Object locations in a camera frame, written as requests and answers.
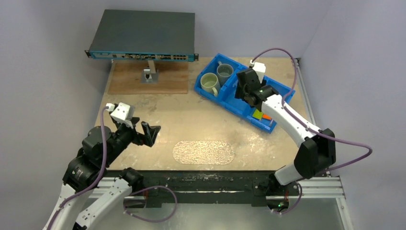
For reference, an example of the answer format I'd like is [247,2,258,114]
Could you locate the metal switch stand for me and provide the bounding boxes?
[141,60,159,84]

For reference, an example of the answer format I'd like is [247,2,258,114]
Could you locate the grey mug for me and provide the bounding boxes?
[216,61,234,86]

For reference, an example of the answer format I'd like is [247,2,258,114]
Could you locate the light green mug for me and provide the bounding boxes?
[200,73,221,97]

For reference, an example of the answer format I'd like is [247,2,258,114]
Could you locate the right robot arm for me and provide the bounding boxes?
[235,68,336,195]

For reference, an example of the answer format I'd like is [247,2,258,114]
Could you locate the black aluminium base frame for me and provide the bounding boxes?
[85,170,345,208]

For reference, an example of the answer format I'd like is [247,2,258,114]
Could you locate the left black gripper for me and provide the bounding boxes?
[103,117,160,165]

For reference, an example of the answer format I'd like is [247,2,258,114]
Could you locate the clear textured oval tray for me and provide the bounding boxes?
[172,140,235,165]

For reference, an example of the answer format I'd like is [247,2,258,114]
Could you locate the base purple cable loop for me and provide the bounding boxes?
[123,185,177,223]

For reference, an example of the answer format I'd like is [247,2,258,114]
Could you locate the wooden base board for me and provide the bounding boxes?
[107,61,189,94]

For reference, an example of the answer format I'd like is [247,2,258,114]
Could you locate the blue plastic divided bin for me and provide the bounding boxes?
[194,53,277,133]

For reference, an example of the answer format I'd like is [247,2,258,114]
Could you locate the grey network switch box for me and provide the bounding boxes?
[85,9,199,62]

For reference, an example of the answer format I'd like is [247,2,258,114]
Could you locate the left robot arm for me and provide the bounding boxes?
[44,117,161,230]

